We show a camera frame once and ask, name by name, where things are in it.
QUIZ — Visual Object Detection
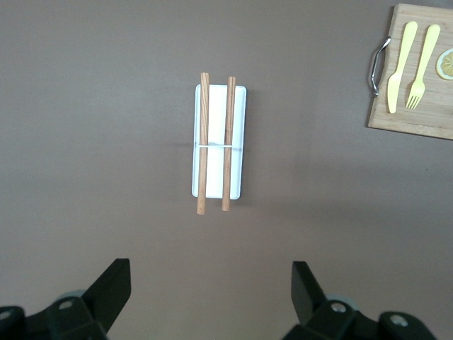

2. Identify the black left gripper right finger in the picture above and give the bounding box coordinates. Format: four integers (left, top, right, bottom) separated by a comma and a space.
282, 261, 435, 340

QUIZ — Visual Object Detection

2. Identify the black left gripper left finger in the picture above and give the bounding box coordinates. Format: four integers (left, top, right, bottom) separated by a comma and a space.
0, 258, 132, 340

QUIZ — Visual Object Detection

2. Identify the brown wooden chopstick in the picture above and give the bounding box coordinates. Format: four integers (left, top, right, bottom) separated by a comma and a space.
196, 72, 210, 216
221, 76, 237, 213

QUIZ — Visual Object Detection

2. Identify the white rectangular tray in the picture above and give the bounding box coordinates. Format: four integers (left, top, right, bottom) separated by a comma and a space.
190, 84, 248, 199

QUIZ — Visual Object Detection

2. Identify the bamboo cutting board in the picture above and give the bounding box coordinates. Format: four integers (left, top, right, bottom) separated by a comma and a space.
365, 3, 453, 141

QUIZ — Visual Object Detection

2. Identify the yellow plastic knife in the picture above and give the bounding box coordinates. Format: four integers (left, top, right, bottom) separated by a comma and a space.
386, 21, 419, 115

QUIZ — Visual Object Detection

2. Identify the lemon slice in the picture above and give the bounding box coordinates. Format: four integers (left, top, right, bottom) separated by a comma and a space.
435, 48, 453, 81

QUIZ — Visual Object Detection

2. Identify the yellow plastic fork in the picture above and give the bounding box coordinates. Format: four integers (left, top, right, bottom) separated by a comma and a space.
405, 23, 442, 110

